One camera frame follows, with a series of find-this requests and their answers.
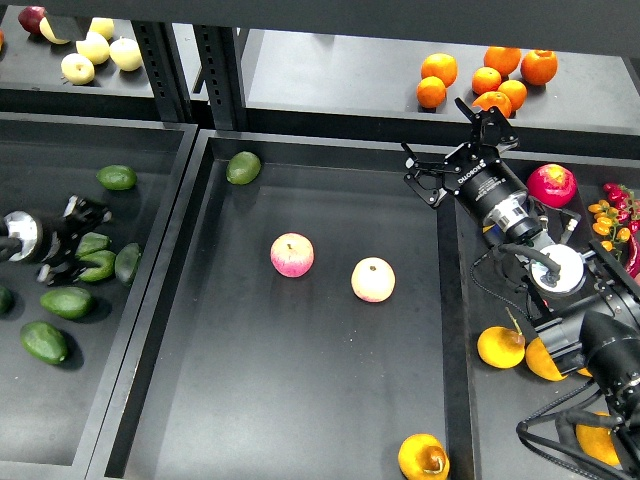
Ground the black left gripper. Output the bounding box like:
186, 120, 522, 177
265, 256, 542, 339
2, 195, 111, 286

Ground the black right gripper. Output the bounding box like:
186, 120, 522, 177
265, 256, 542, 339
401, 98, 527, 223

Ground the long green avocado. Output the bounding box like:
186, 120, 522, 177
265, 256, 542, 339
20, 321, 68, 365

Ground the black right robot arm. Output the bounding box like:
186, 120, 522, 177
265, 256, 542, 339
405, 106, 639, 479

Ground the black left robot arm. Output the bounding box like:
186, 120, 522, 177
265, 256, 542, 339
1, 195, 112, 287

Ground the yellow pear under arm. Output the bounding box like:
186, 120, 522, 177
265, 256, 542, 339
525, 338, 566, 382

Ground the green avocado left group top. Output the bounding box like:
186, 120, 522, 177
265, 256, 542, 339
75, 232, 111, 259

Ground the green avocado group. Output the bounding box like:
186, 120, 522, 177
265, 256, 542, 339
40, 287, 95, 320
75, 232, 111, 259
79, 250, 116, 283

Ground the green avocado left group middle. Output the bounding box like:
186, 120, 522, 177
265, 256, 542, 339
79, 250, 116, 283

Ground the dark green avocado upright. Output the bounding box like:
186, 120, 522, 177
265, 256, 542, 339
114, 242, 142, 286

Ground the green avocado left group lower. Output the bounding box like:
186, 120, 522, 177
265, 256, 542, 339
40, 287, 95, 320

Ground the green avocado upper left tray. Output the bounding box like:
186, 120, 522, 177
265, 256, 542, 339
96, 164, 137, 191

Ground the dark avocado left edge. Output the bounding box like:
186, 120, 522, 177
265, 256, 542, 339
0, 285, 14, 315

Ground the green avocado at tray corner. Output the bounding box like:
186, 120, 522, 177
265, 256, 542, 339
226, 151, 262, 185

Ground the yellow pear with stem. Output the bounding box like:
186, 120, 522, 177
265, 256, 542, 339
476, 307, 526, 369

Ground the orange front lowest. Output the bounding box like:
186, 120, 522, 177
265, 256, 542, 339
472, 91, 513, 118

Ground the orange lower left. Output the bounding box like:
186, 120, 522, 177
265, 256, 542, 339
416, 76, 446, 109

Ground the small orange middle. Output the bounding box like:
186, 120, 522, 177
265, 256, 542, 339
471, 66, 502, 95

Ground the orange right middle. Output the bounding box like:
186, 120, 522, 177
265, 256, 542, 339
498, 79, 528, 112

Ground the orange top left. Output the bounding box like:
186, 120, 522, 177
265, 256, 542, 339
421, 53, 458, 88

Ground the red apple right tray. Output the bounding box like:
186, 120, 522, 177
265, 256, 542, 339
526, 163, 578, 208

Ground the orange top middle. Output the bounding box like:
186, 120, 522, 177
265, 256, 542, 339
484, 46, 522, 77

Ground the orange top right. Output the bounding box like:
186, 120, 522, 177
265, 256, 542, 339
520, 50, 558, 86

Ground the pale yellow pink apple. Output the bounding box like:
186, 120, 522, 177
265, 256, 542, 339
351, 257, 396, 303

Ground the cherry tomato bunch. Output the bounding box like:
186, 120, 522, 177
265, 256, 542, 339
587, 182, 639, 252

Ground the pale yellow apple front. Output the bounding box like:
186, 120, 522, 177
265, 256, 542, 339
60, 53, 95, 85

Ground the pink red apple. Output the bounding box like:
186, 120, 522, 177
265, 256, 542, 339
270, 232, 315, 278

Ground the pale yellow apple right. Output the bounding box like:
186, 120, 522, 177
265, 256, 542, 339
110, 37, 143, 72

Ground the pale yellow apple middle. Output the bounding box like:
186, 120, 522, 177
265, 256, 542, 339
75, 31, 110, 65

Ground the red chili pepper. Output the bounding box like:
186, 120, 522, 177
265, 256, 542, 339
625, 235, 639, 278

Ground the black shelf upright left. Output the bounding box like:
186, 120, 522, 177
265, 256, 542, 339
131, 20, 193, 123

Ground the black shelf upright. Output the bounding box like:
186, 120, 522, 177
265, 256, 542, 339
131, 20, 193, 123
193, 25, 248, 131

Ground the pale yellow apple back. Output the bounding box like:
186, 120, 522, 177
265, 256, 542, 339
89, 17, 115, 40

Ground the pale yellow apple slice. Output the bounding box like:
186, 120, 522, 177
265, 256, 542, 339
39, 17, 70, 45

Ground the black centre tray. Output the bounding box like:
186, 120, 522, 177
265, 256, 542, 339
87, 131, 473, 479

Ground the dark red apple shelf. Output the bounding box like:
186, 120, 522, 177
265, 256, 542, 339
18, 5, 46, 35

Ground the black shelf upright right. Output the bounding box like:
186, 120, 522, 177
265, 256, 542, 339
193, 25, 248, 131

